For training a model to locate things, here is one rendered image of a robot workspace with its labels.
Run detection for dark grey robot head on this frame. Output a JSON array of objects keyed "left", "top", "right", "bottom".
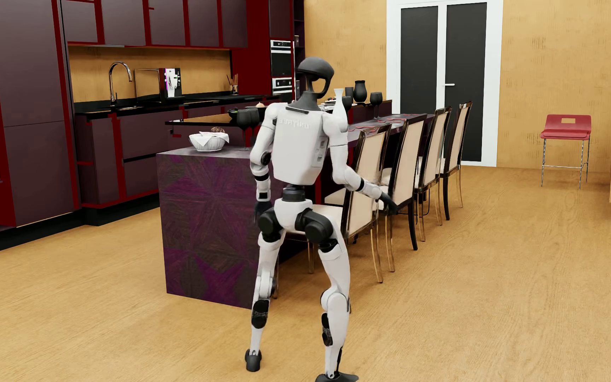
[{"left": 295, "top": 57, "right": 335, "bottom": 112}]

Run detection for white left robot leg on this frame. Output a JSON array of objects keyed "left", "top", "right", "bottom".
[{"left": 244, "top": 199, "right": 291, "bottom": 372}]

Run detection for white robot leg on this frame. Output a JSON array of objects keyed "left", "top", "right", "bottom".
[
  {"left": 244, "top": 199, "right": 291, "bottom": 372},
  {"left": 295, "top": 207, "right": 360, "bottom": 382}
]

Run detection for purple kitchen island table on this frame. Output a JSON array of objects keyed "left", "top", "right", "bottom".
[{"left": 156, "top": 112, "right": 429, "bottom": 311}]

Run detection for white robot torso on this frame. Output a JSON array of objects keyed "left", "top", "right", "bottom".
[{"left": 270, "top": 102, "right": 334, "bottom": 203}]

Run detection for red table runner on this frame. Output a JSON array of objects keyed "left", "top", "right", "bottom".
[{"left": 357, "top": 113, "right": 426, "bottom": 131}]

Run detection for white bowl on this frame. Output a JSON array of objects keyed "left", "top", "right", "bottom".
[{"left": 188, "top": 131, "right": 230, "bottom": 153}]

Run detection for white right robot leg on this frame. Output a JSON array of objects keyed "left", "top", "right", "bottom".
[{"left": 295, "top": 207, "right": 360, "bottom": 382}]

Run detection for dark kitchen counter cabinets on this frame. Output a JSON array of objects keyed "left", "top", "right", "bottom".
[{"left": 73, "top": 93, "right": 287, "bottom": 212}]

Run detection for built-in steel oven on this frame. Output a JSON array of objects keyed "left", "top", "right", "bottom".
[{"left": 269, "top": 39, "right": 294, "bottom": 97}]

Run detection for black coffee machine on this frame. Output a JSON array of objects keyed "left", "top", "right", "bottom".
[{"left": 158, "top": 67, "right": 183, "bottom": 99}]

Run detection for red bar stool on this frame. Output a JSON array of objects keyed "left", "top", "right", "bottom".
[{"left": 540, "top": 114, "right": 593, "bottom": 190}]

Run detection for chrome kitchen faucet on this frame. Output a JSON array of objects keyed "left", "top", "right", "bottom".
[{"left": 107, "top": 62, "right": 134, "bottom": 108}]

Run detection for tall dark red cabinet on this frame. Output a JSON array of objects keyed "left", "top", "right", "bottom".
[{"left": 0, "top": 0, "right": 82, "bottom": 228}]

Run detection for beige dining chair black frame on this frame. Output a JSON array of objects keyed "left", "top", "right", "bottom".
[
  {"left": 379, "top": 114, "right": 429, "bottom": 273},
  {"left": 414, "top": 106, "right": 453, "bottom": 243},
  {"left": 441, "top": 101, "right": 474, "bottom": 221},
  {"left": 305, "top": 122, "right": 393, "bottom": 284}
]

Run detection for black double door white frame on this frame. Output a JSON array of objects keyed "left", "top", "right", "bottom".
[{"left": 386, "top": 0, "right": 504, "bottom": 168}]

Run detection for dark upper wall cabinets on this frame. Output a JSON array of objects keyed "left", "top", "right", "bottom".
[{"left": 60, "top": 0, "right": 249, "bottom": 50}]

